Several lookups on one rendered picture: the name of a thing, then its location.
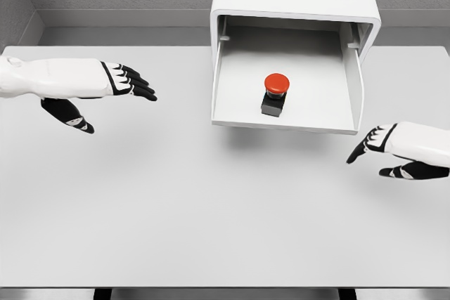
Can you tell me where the red mushroom-button load switch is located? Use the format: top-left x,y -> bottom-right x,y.
260,72 -> 292,119

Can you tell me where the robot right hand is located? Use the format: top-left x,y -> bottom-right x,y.
345,121 -> 450,181

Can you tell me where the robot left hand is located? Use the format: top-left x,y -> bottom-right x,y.
32,58 -> 159,136

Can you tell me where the white cabinet drawer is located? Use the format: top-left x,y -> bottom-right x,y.
210,24 -> 364,136

